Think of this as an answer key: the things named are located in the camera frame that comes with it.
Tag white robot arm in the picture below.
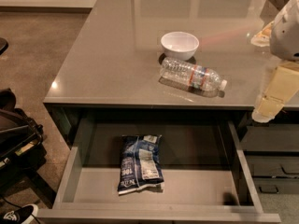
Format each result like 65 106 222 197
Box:
251 0 299 123

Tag black and white sneaker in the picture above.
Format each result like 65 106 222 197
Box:
0 204 38 224

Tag black bag on stand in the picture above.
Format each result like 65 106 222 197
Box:
0 89 43 169

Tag blue chip bag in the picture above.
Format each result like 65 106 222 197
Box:
118 134 164 195

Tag closed lower grey drawers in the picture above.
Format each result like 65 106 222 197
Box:
240 123 299 195

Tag open grey top drawer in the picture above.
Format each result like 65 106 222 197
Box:
38 115 280 224

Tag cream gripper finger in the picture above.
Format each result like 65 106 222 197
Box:
251 62 299 123

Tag dark round object left edge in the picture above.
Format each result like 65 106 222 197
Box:
0 37 8 55

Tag clear plastic water bottle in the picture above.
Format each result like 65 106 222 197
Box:
160 57 227 91

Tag white bowl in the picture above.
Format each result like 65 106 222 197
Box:
161 32 199 61

